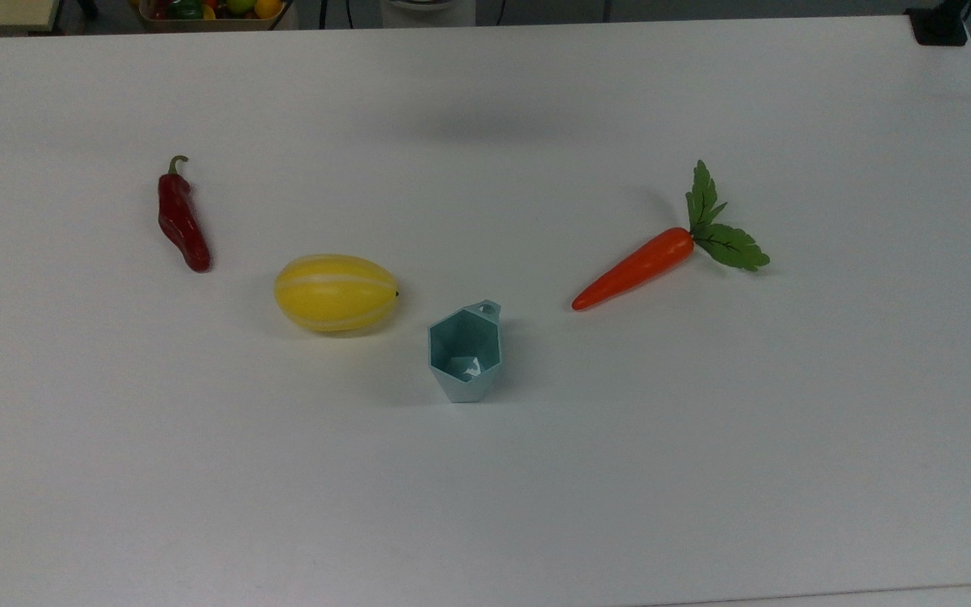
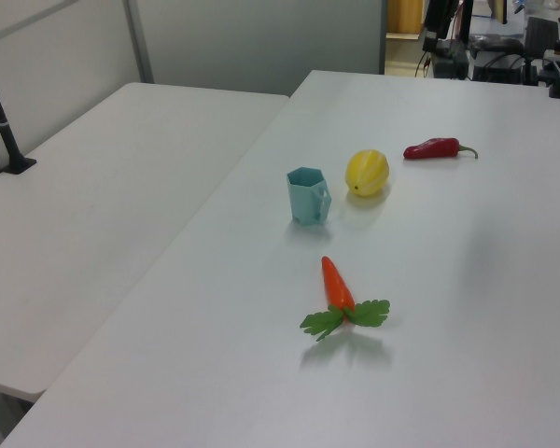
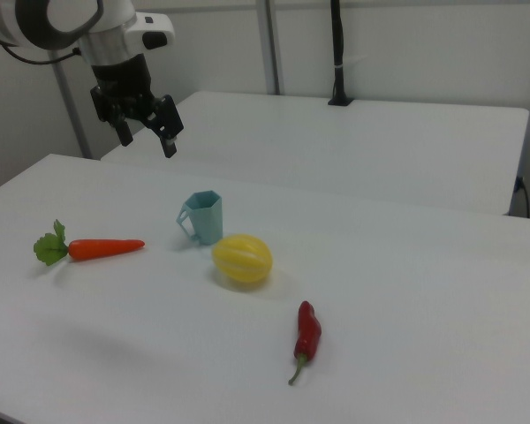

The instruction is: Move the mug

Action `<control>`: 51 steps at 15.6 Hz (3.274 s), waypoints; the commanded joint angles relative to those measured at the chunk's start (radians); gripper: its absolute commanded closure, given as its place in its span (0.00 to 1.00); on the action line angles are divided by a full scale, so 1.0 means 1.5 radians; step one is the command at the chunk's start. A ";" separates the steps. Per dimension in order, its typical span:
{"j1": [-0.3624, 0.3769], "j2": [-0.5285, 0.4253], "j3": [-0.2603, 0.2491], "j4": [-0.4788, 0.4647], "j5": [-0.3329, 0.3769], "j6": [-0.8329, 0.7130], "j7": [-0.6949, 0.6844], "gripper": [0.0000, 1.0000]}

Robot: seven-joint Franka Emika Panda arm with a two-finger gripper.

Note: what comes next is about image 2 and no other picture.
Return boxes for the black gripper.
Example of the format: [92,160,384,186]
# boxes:
[422,0,459,52]

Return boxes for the teal hexagonal mug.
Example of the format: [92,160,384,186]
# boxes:
[286,166,333,228]

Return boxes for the black equipment box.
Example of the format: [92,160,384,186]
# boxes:
[431,39,472,80]

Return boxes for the thin black background pole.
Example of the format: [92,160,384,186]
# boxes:
[457,0,476,55]

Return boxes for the wooden cabinet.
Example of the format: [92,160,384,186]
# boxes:
[385,0,425,42]

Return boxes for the black office chair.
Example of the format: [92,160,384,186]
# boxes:
[522,16,560,88]

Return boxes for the red chili pepper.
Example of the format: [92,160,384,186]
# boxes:
[403,136,480,161]

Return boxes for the yellow striped melon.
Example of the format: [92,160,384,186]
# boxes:
[344,148,390,198]

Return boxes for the orange carrot with green leaves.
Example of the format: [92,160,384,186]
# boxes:
[300,256,391,343]

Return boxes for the white side table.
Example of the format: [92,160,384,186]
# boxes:
[0,82,290,403]

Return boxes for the grey metal partition post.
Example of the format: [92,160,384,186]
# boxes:
[122,0,156,85]

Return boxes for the black camera pole with base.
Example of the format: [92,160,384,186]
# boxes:
[0,46,37,175]

